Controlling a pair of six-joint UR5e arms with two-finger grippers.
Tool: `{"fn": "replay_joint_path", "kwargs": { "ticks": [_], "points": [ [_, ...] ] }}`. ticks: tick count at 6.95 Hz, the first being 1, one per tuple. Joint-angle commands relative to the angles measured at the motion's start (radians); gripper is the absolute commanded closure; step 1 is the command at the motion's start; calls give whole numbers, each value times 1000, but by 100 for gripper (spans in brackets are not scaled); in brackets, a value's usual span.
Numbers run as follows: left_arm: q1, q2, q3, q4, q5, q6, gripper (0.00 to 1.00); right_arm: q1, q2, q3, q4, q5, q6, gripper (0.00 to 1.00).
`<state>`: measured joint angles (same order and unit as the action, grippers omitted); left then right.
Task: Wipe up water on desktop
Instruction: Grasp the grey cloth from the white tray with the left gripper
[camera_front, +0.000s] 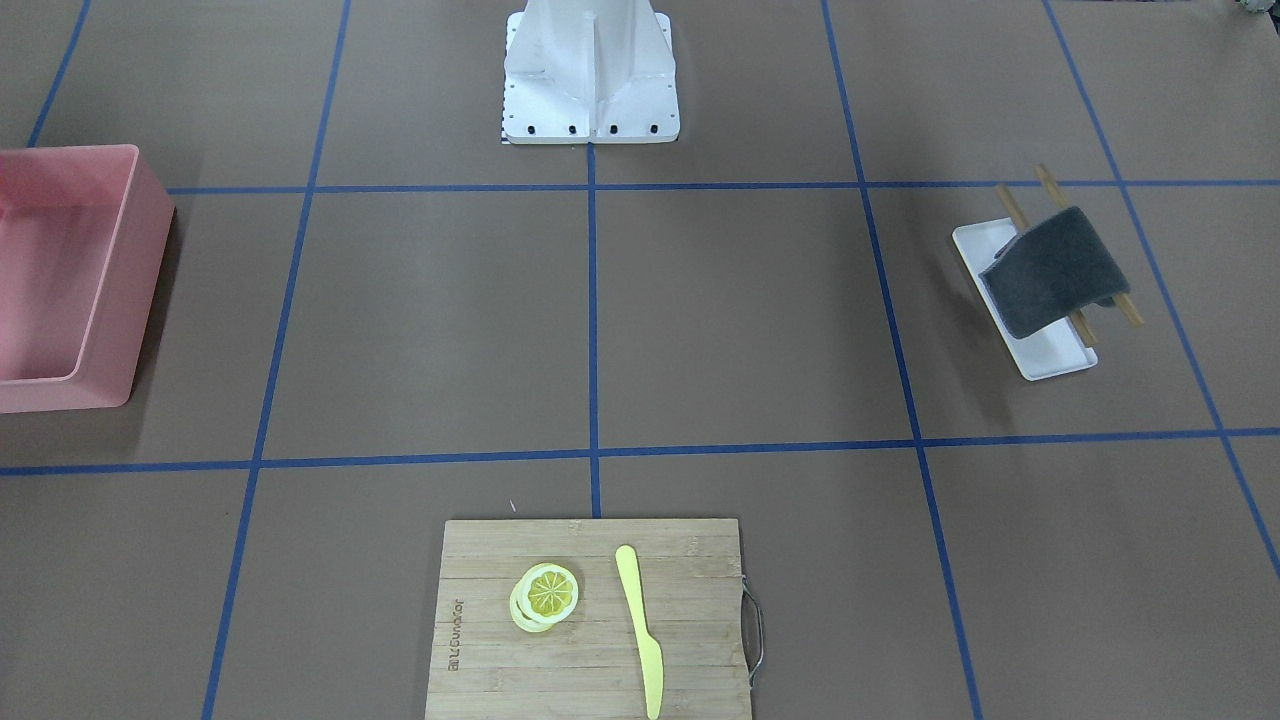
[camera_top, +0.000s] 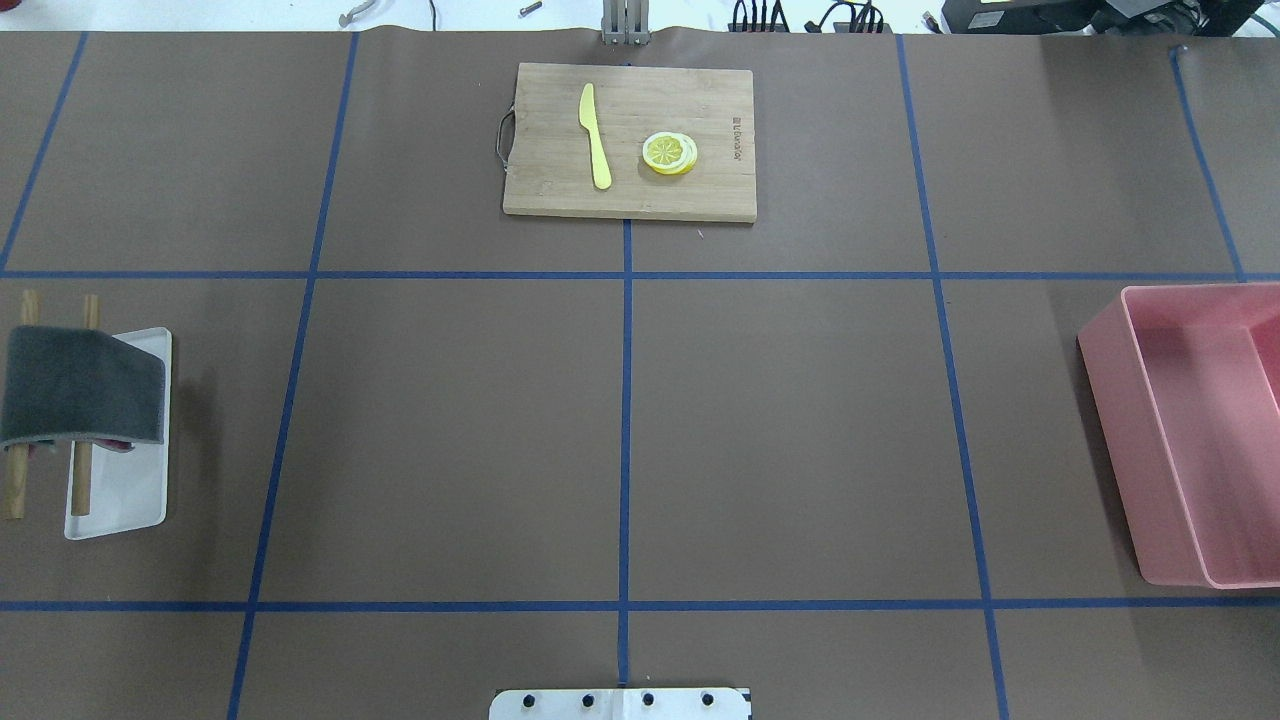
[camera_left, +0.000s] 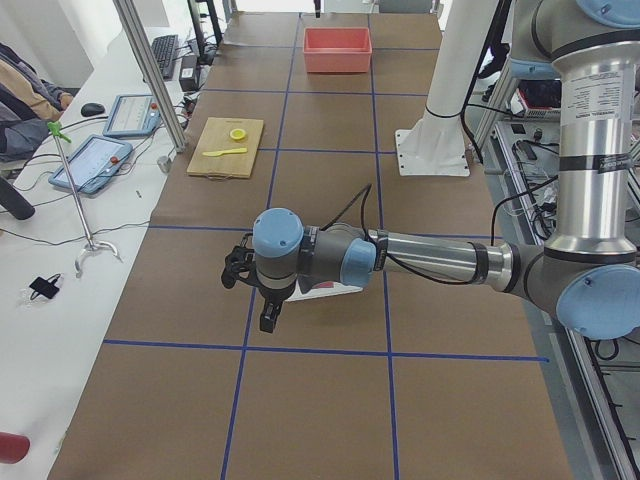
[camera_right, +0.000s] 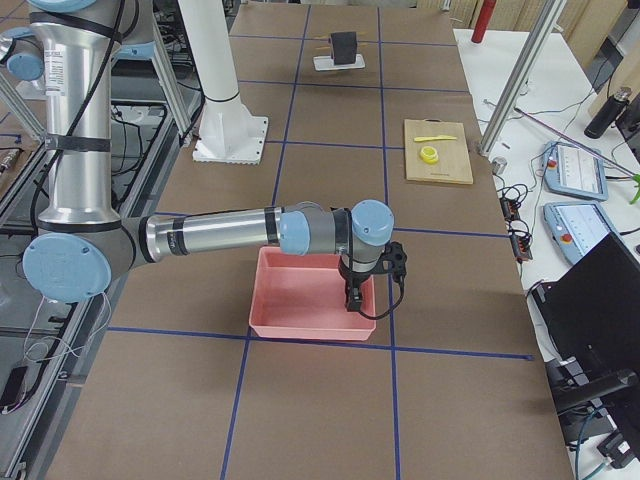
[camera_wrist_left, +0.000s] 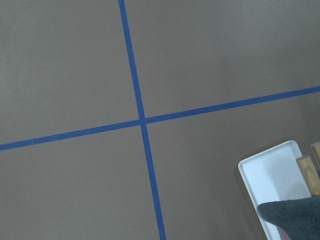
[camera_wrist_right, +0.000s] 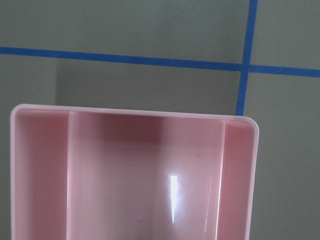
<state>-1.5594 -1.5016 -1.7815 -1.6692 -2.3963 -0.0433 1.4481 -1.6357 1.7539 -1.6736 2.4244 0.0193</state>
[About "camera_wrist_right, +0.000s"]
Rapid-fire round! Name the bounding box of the pink plastic bin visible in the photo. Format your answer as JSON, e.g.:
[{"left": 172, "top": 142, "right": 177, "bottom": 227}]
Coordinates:
[{"left": 10, "top": 104, "right": 259, "bottom": 240}]

